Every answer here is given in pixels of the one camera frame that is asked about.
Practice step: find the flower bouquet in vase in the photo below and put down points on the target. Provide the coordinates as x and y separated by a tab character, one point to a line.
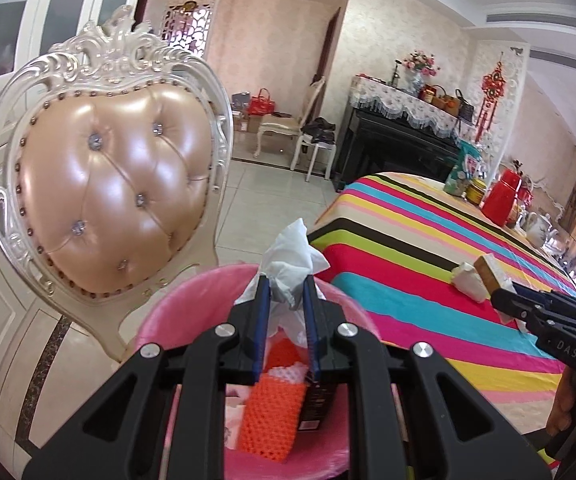
420	65

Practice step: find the dark wooden door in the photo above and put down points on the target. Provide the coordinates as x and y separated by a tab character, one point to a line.
333	45

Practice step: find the brown cardboard piece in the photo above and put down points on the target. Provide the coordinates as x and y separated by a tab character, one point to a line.
493	272

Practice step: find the green snack bag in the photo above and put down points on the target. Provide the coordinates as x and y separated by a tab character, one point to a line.
463	167

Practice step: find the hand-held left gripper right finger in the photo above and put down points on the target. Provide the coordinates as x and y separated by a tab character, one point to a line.
310	325

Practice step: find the small cardboard box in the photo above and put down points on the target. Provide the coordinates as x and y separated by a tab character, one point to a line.
245	122

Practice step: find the red handbag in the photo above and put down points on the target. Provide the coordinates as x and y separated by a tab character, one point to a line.
261	105

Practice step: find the white carved screen panel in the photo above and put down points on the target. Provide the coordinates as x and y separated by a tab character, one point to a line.
187	10
513	110

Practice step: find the ceiling air vent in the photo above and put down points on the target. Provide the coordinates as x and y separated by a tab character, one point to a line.
543	17

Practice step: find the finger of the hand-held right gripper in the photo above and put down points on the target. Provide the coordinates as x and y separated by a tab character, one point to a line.
528	310
558	300

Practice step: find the pink trash bin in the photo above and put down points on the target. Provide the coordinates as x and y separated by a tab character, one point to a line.
202	285

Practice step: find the ornate white tufted chair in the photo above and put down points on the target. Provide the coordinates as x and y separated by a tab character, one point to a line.
107	185

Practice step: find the striped colourful tablecloth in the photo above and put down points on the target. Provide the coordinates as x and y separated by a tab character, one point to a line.
418	260

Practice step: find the cream dining chair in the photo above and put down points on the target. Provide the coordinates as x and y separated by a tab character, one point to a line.
278	125

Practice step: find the white teapot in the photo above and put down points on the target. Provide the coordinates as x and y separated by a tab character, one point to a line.
537	230

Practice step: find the red thermos jug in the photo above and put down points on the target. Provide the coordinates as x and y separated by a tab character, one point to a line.
500	197

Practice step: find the small red jug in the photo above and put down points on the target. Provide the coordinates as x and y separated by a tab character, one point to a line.
524	191

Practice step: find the person's right hand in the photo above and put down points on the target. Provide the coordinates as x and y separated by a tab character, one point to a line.
563	405

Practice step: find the white stool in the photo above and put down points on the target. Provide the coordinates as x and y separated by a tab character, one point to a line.
315	152

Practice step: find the glass jar with lid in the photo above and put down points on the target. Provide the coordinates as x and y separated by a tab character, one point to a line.
476	191

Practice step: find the black carton box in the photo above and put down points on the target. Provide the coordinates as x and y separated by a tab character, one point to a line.
315	405

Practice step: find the white foam net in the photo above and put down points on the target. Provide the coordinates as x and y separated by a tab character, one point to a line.
288	373

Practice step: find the white tissue paper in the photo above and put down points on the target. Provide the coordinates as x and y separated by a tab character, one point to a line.
288	260

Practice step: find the dark clothing pile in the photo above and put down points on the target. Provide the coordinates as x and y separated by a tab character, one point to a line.
319	130

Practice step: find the red knot wall hanging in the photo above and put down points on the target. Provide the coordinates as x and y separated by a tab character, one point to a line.
493	82

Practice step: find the black upright piano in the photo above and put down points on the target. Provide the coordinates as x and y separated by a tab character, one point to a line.
388	152

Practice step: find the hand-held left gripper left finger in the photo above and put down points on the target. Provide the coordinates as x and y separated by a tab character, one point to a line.
263	325

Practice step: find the white lace piano cover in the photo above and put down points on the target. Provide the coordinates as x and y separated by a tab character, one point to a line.
393	95

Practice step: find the black handbag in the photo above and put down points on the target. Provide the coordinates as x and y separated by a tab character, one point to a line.
465	109

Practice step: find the brown woven handbag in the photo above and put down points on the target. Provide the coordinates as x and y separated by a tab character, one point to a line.
448	100

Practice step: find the white paper wedge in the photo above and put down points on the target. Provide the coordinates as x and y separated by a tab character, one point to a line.
470	282

